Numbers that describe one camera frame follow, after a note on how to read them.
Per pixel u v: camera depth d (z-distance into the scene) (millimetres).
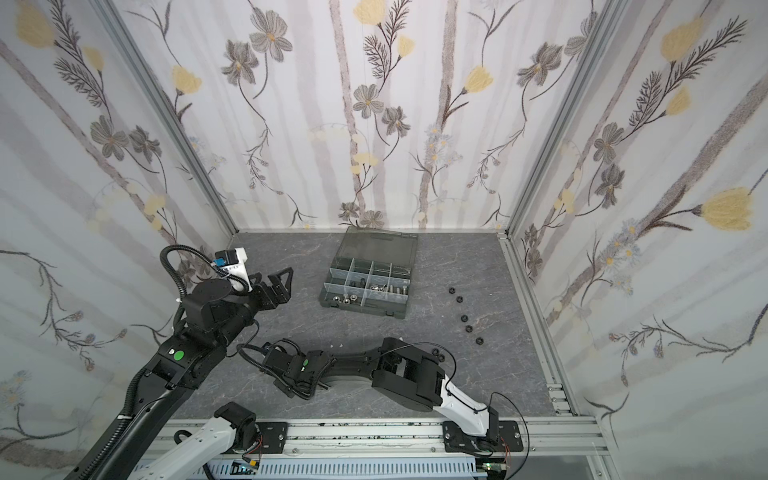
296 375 647
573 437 769
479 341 913
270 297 590
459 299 1009
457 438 734
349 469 703
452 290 1039
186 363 453
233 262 571
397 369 546
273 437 734
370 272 1031
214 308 471
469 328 938
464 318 956
